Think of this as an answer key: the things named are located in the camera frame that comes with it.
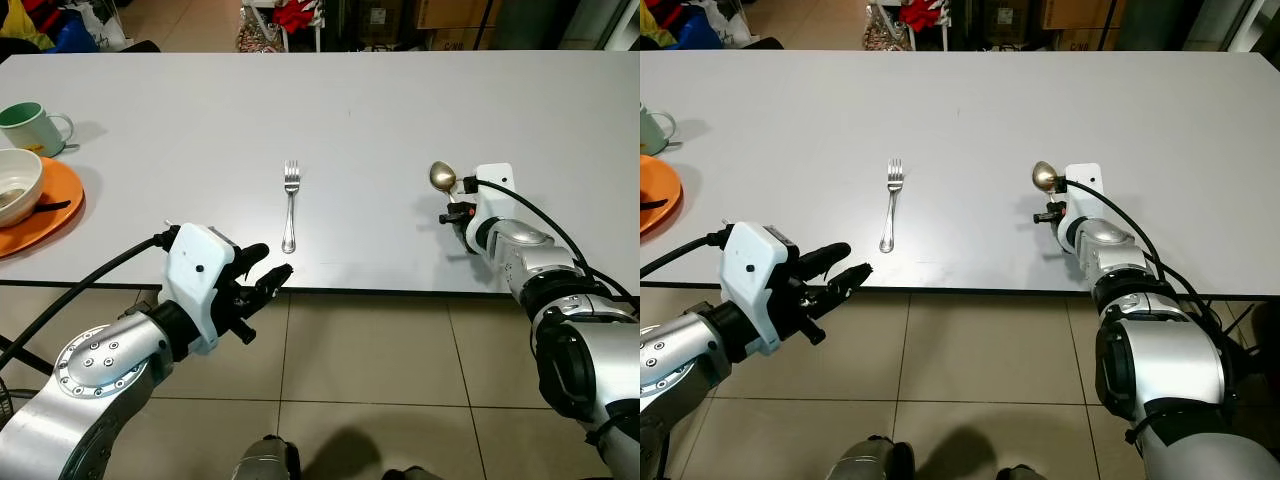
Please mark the green ceramic mug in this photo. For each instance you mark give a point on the green ceramic mug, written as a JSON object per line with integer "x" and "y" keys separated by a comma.
{"x": 30, "y": 130}
{"x": 652, "y": 130}

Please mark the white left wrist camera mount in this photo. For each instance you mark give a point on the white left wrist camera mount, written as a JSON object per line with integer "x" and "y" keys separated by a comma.
{"x": 755, "y": 280}
{"x": 195, "y": 280}

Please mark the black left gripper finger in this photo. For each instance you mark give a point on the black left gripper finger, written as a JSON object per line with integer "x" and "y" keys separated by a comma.
{"x": 845, "y": 280}
{"x": 825, "y": 256}
{"x": 252, "y": 258}
{"x": 272, "y": 280}

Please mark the silver metal fork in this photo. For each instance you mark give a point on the silver metal fork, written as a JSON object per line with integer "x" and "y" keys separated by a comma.
{"x": 290, "y": 205}
{"x": 892, "y": 205}

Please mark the yellow bag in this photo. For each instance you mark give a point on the yellow bag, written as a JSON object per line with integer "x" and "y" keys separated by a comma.
{"x": 650, "y": 28}
{"x": 20, "y": 35}

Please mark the orange plate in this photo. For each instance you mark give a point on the orange plate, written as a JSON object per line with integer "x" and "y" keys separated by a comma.
{"x": 660, "y": 190}
{"x": 55, "y": 215}

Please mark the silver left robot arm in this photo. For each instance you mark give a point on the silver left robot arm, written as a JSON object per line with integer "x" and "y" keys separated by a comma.
{"x": 690, "y": 370}
{"x": 90, "y": 390}

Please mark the white ceramic bowl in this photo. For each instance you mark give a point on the white ceramic bowl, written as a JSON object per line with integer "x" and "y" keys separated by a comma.
{"x": 18, "y": 190}

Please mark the brown cardboard box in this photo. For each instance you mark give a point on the brown cardboard box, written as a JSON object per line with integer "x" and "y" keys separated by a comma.
{"x": 455, "y": 12}
{"x": 1080, "y": 12}

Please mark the dark chopstick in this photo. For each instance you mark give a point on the dark chopstick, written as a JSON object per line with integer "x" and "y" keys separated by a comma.
{"x": 652, "y": 204}
{"x": 55, "y": 206}

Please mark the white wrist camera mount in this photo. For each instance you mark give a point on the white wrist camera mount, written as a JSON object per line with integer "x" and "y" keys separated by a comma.
{"x": 1084, "y": 190}
{"x": 755, "y": 280}
{"x": 494, "y": 195}
{"x": 195, "y": 280}

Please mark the red cloth item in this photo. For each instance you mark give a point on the red cloth item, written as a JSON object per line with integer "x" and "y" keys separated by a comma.
{"x": 295, "y": 15}
{"x": 922, "y": 14}

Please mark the grey robot leg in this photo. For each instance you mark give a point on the grey robot leg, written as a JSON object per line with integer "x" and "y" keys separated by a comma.
{"x": 868, "y": 460}
{"x": 1018, "y": 473}
{"x": 265, "y": 460}
{"x": 412, "y": 474}

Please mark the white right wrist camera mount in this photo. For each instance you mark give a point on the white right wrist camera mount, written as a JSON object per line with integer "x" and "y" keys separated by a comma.
{"x": 1084, "y": 190}
{"x": 494, "y": 195}

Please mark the blue bag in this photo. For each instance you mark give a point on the blue bag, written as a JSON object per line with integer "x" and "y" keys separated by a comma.
{"x": 75, "y": 35}
{"x": 695, "y": 32}

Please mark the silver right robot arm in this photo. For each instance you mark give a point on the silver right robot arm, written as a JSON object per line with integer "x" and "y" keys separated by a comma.
{"x": 570, "y": 340}
{"x": 1170, "y": 350}

